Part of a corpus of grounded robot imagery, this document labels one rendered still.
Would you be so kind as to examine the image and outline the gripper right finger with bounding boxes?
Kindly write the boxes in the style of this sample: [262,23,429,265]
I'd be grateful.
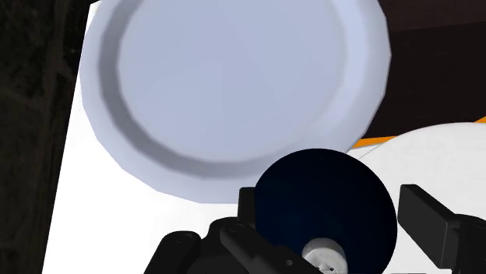
[396,183,486,274]

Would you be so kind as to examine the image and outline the white round dish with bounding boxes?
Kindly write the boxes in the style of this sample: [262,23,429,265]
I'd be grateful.
[353,121,486,229]

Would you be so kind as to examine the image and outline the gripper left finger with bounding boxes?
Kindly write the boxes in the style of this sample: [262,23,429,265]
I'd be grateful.
[143,186,325,274]

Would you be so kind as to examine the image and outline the pale blue round plate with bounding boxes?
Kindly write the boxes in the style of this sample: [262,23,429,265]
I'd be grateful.
[79,0,393,205]

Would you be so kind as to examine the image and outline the dark blue bowl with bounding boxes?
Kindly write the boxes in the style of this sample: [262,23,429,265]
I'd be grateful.
[253,148,399,274]

